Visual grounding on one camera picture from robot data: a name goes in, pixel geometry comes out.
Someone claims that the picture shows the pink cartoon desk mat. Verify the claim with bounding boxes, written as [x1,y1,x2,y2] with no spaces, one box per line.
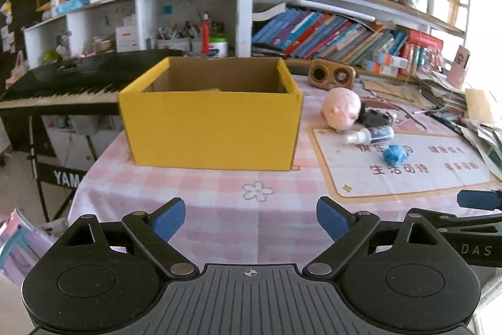
[68,77,501,265]

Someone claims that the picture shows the orange white box lower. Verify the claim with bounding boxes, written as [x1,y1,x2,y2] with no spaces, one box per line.
[362,59,399,77]

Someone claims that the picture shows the orange white box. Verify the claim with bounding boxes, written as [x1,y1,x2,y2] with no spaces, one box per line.
[373,53,409,69]
[362,59,399,77]

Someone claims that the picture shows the brown retro radio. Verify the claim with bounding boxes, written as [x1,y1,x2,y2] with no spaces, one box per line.
[308,59,356,91]

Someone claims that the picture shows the yellow cardboard box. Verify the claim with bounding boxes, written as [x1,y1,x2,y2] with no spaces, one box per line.
[118,57,303,171]

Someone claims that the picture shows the kraft envelope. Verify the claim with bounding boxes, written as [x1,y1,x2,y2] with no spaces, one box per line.
[465,89,499,123]

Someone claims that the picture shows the brown paper envelopes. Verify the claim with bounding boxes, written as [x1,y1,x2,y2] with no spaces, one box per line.
[362,80,435,110]

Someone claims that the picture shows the white green jar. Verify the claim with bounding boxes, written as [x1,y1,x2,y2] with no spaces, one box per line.
[208,35,228,58]

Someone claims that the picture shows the stack of papers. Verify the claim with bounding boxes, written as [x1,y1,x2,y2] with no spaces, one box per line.
[411,71,501,179]

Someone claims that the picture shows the pink plush pig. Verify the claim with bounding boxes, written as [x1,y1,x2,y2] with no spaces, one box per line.
[321,88,362,132]

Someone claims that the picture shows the row of leaning books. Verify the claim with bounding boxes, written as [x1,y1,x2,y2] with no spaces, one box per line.
[252,7,443,74]

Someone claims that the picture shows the black electronic keyboard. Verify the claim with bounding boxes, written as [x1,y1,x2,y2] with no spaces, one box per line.
[1,49,183,115]

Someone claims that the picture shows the blue bag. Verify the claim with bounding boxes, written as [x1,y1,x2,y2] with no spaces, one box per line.
[383,144,409,167]

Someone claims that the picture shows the orange white box upper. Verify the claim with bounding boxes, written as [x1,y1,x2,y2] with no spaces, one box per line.
[373,53,409,69]

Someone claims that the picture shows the pink cylinder holder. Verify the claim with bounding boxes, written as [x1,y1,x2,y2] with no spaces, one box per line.
[447,46,471,89]

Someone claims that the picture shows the grey toy car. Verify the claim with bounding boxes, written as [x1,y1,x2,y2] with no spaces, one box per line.
[357,103,396,127]

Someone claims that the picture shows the blue white bottle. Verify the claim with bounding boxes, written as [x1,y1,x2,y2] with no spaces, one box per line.
[344,126,395,144]

